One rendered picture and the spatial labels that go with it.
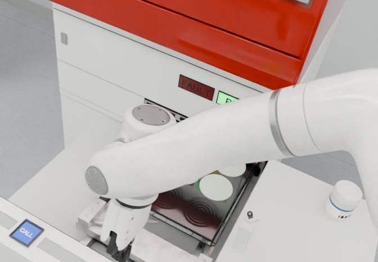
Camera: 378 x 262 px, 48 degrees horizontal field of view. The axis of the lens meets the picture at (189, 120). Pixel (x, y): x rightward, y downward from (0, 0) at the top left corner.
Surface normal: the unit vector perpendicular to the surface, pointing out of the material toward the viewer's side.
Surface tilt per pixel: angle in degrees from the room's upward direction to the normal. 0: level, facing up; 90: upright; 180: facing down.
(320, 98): 50
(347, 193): 0
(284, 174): 0
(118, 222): 71
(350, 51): 90
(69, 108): 90
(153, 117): 12
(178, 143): 41
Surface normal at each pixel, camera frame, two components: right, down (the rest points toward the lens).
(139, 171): -0.20, 0.21
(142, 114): 0.21, -0.83
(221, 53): -0.45, 0.54
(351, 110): -0.63, -0.03
